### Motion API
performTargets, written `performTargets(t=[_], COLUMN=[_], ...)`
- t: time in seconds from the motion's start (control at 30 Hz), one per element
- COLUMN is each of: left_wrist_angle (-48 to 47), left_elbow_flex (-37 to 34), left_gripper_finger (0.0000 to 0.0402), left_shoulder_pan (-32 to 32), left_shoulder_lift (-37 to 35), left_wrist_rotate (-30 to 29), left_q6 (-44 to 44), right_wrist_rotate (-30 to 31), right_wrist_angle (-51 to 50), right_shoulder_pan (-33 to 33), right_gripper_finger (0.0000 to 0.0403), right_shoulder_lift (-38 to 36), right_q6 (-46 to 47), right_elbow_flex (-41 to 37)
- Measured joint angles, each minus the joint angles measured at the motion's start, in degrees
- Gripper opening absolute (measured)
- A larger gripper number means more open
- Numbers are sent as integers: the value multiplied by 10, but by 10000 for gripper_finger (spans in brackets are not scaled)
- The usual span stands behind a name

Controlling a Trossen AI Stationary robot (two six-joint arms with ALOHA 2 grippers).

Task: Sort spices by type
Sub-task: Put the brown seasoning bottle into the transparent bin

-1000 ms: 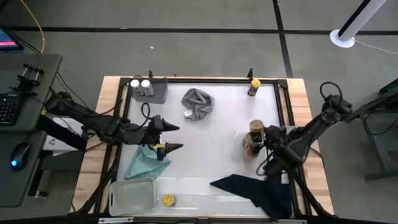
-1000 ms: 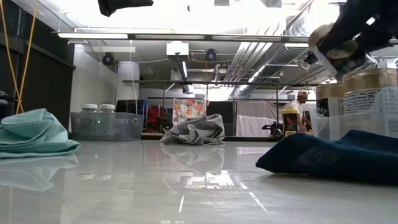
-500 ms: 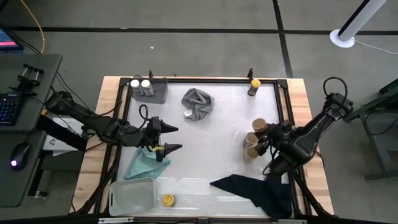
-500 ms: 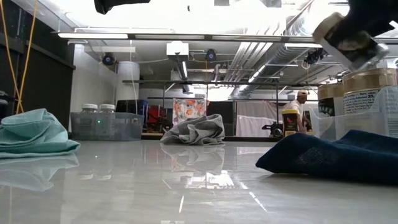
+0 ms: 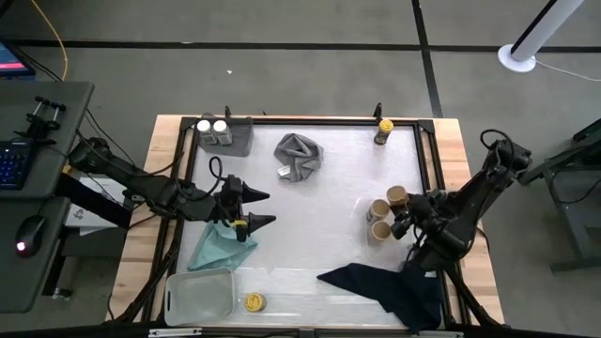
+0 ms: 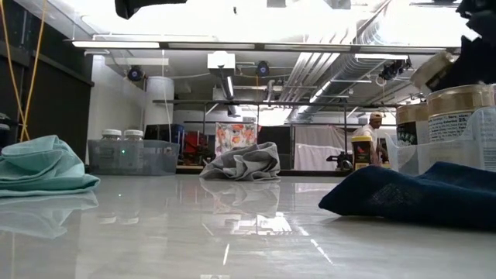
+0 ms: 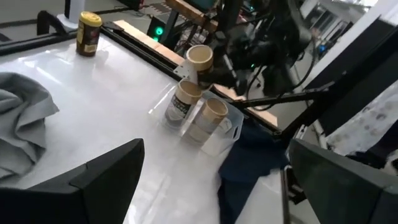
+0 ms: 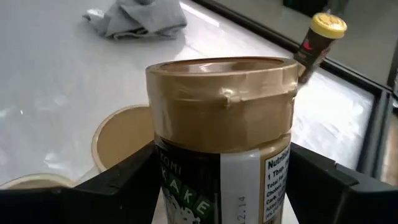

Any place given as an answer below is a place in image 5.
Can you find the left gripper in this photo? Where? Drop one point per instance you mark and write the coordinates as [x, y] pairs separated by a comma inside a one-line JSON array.
[[230, 209]]

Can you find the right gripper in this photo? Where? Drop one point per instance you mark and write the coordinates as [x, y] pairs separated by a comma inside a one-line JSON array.
[[434, 227]]

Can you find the tan-lid spice jar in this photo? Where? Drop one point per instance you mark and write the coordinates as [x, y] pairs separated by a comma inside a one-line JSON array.
[[397, 195], [381, 231], [378, 210]]

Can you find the white-lid spice jar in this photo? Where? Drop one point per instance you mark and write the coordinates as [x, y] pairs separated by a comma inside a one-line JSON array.
[[220, 127], [204, 127]]

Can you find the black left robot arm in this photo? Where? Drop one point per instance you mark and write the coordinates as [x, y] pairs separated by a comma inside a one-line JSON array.
[[141, 185]]

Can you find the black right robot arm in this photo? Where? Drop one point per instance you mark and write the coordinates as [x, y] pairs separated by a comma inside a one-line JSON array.
[[483, 188]]

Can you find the clear plastic bin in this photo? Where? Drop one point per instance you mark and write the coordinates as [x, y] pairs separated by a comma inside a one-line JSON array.
[[364, 235]]

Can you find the white paper tag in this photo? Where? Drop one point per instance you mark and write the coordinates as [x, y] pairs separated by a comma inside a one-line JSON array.
[[283, 172]]

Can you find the teal cloth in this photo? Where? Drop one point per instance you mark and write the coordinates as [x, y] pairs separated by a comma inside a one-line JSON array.
[[216, 251]]

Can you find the grey cloth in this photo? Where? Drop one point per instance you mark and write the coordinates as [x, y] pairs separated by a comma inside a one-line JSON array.
[[300, 155]]

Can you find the navy blue cloth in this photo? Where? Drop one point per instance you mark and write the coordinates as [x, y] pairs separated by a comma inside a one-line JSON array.
[[399, 296]]

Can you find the white translucent plastic bin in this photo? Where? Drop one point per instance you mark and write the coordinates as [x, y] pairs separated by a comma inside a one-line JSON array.
[[199, 298]]

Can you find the dark green metal stand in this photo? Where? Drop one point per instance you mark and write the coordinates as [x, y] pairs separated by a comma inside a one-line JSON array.
[[559, 157]]

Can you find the white paper box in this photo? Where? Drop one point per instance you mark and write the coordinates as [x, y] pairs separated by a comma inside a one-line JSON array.
[[82, 216]]

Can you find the black computer mouse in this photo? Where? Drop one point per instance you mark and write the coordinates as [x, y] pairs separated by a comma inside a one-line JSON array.
[[30, 235]]

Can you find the black clamp stand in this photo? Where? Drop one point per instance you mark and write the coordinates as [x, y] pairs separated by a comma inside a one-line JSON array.
[[40, 124]]

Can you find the grey computer desk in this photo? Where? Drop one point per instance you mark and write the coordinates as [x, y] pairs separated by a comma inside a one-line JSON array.
[[28, 281]]

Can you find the white pole with base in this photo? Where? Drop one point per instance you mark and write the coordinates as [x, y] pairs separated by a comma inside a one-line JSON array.
[[549, 28]]

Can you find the black backlit keyboard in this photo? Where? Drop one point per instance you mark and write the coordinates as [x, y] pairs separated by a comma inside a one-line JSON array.
[[14, 164]]

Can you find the computer monitor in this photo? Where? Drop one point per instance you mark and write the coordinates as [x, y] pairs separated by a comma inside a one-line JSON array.
[[11, 61]]

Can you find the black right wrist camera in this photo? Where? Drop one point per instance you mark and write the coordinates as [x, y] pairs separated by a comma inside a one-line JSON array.
[[420, 204]]

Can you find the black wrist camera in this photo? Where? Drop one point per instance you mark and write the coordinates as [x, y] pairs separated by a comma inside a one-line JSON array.
[[420, 204], [231, 185]]

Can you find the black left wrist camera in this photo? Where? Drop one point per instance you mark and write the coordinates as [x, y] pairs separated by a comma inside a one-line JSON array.
[[231, 185]]

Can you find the black upright frame post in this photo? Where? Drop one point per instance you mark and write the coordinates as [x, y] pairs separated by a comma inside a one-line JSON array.
[[378, 111], [227, 112]]

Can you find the black table frame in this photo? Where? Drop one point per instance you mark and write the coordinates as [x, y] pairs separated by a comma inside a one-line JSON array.
[[328, 121]]

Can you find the grey metal bracket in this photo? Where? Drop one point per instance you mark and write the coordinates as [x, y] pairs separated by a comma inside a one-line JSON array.
[[174, 333]]

